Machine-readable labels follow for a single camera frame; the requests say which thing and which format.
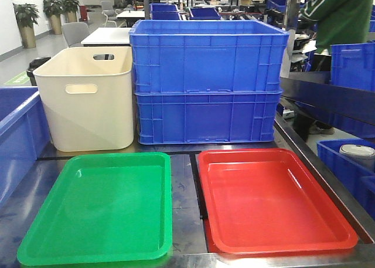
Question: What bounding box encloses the potted plant by wall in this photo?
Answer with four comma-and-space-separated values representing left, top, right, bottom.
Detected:
13, 3, 39, 49

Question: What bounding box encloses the red plastic tray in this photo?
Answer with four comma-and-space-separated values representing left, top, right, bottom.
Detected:
198, 148, 357, 255

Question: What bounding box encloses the black trash bin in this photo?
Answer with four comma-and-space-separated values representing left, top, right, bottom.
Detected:
26, 56, 52, 87

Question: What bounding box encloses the lower stacked blue crate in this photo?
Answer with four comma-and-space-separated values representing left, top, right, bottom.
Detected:
136, 90, 281, 145

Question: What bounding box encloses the person in green shirt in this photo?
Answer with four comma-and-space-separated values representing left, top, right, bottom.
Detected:
292, 0, 375, 143

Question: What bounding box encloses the blue bin at left edge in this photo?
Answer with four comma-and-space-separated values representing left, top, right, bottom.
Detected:
1, 87, 50, 205

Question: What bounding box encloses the green plastic tray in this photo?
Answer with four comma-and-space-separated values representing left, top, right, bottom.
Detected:
17, 152, 172, 266

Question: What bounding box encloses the white cylindrical container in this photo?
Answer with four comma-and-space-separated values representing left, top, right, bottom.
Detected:
339, 144, 374, 171

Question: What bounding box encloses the stacked blue crate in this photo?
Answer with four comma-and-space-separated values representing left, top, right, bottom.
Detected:
136, 90, 281, 145
128, 19, 291, 93

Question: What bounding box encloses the blue bin lower right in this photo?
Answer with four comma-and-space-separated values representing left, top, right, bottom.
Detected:
316, 138, 374, 218

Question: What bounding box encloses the white table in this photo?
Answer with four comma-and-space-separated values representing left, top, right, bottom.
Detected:
81, 28, 131, 46

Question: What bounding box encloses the blue crate right shelf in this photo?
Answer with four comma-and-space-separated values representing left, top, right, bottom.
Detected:
330, 42, 374, 92

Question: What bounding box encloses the cream plastic storage basket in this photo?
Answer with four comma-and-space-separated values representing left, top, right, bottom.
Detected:
33, 46, 134, 152

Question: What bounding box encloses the upper stacked blue crate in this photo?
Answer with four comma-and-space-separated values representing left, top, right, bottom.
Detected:
128, 19, 291, 93

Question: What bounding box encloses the grey office chair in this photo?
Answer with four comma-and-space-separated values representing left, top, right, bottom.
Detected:
62, 22, 90, 48

